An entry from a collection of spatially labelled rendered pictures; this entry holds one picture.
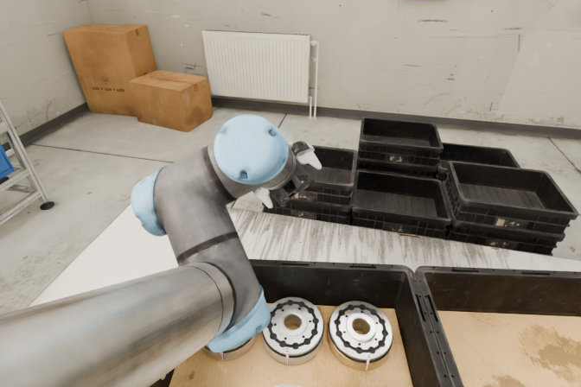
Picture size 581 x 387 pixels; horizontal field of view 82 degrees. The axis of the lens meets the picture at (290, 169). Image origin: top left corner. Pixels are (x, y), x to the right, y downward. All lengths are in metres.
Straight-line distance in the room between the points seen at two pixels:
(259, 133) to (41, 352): 0.24
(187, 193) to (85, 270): 0.66
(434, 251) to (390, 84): 2.43
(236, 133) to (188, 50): 3.31
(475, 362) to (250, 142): 0.51
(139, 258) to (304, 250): 0.44
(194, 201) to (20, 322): 0.21
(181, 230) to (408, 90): 3.03
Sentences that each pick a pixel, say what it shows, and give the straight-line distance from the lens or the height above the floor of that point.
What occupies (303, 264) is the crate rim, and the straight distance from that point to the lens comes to 0.59.
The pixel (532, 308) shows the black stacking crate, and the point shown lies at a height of 0.84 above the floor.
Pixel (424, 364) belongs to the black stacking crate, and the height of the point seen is 0.90.
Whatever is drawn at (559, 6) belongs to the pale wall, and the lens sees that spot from 3.40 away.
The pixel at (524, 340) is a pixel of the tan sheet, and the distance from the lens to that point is 0.74.
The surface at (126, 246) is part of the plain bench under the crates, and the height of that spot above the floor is 0.70.
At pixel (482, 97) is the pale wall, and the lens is 3.44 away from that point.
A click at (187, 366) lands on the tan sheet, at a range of 0.63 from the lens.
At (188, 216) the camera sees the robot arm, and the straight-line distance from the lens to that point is 0.38.
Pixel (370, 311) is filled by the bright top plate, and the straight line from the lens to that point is 0.64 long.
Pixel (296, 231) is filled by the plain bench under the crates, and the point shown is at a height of 0.70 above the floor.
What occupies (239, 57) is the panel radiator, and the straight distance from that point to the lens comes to 3.32.
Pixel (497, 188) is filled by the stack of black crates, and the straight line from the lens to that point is 1.76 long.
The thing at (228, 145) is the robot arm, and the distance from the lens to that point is 0.36.
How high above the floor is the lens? 1.38
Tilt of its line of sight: 33 degrees down
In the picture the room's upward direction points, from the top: straight up
